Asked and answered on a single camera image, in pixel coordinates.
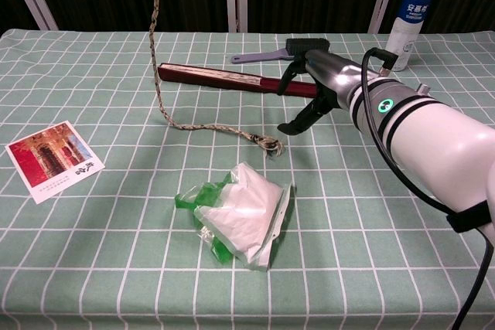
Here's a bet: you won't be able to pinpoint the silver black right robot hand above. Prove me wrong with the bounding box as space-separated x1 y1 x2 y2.
276 49 379 135

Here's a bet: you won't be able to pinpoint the braided beige rope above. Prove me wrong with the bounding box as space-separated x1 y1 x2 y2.
80 0 285 159

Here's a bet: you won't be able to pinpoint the grey brush black bristles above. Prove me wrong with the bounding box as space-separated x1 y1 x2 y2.
230 37 330 65

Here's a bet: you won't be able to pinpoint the white bottle blue cap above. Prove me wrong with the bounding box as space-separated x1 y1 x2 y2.
384 0 442 73

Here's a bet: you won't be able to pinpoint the dark red folded fan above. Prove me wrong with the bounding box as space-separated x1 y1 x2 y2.
156 62 323 100

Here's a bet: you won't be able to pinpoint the clear bag white green contents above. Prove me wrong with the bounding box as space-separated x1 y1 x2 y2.
173 161 295 272

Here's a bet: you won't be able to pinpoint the green checked tablecloth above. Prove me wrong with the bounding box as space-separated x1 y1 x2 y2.
0 28 495 330

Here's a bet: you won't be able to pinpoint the red picture postcard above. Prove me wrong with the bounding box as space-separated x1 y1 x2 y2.
5 120 106 205

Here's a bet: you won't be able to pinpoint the black velcro strap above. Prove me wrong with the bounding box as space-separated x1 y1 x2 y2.
446 202 495 233

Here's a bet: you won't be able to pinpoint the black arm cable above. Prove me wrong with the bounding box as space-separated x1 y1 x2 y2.
360 46 495 330

